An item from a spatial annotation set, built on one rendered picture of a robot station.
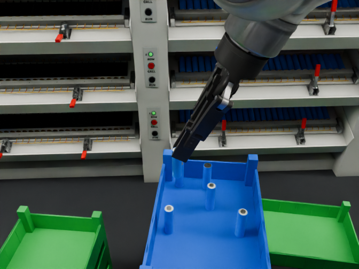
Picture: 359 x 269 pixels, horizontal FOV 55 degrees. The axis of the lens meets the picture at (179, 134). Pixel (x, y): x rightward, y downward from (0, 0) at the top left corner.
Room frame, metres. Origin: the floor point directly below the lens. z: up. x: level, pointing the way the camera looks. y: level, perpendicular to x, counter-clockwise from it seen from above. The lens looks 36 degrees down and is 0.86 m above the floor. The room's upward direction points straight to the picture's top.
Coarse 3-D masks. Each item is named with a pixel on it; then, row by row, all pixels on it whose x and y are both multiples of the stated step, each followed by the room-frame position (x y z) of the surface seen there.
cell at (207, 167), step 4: (204, 164) 0.54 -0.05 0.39; (208, 164) 0.54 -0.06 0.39; (204, 168) 0.53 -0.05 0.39; (208, 168) 0.53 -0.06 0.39; (204, 172) 0.53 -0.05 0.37; (208, 172) 0.53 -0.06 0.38; (204, 176) 0.53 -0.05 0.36; (208, 176) 0.53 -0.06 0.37; (204, 180) 0.53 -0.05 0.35; (208, 180) 0.53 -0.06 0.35; (204, 184) 0.53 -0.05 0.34; (204, 188) 0.53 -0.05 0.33
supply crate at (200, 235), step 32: (192, 160) 0.57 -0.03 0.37; (256, 160) 0.54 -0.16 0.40; (160, 192) 0.49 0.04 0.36; (192, 192) 0.52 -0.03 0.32; (224, 192) 0.52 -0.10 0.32; (256, 192) 0.49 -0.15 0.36; (160, 224) 0.44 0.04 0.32; (192, 224) 0.44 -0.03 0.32; (224, 224) 0.44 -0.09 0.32; (256, 224) 0.43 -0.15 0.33; (160, 256) 0.37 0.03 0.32; (192, 256) 0.37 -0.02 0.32; (224, 256) 0.37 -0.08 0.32; (256, 256) 0.37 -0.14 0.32
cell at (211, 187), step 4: (208, 184) 0.48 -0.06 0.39; (212, 184) 0.48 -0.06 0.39; (208, 188) 0.47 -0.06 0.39; (212, 188) 0.47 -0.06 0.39; (208, 192) 0.47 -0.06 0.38; (212, 192) 0.47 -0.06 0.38; (208, 196) 0.47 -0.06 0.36; (212, 196) 0.47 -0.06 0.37; (208, 200) 0.47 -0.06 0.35; (212, 200) 0.47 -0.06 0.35; (208, 204) 0.47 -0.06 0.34; (212, 204) 0.47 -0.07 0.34; (208, 208) 0.47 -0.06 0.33; (212, 208) 0.47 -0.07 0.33
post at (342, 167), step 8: (352, 112) 0.96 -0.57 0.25; (352, 120) 0.94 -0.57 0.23; (352, 128) 0.93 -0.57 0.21; (352, 144) 0.92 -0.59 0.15; (336, 152) 0.97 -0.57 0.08; (344, 152) 0.93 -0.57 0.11; (352, 152) 0.92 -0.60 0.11; (336, 160) 0.95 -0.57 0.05; (344, 160) 0.92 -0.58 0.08; (352, 160) 0.92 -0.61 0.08; (336, 168) 0.94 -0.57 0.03; (344, 168) 0.92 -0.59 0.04; (352, 168) 0.92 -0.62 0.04; (336, 176) 0.92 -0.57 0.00
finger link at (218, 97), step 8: (216, 104) 0.42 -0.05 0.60; (232, 104) 0.42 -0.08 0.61; (208, 112) 0.43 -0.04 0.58; (216, 112) 0.43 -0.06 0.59; (224, 112) 0.43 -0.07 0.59; (200, 120) 0.44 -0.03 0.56; (208, 120) 0.43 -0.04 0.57; (216, 120) 0.43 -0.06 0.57; (200, 128) 0.44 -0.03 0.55; (208, 128) 0.44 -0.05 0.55; (192, 136) 0.44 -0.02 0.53
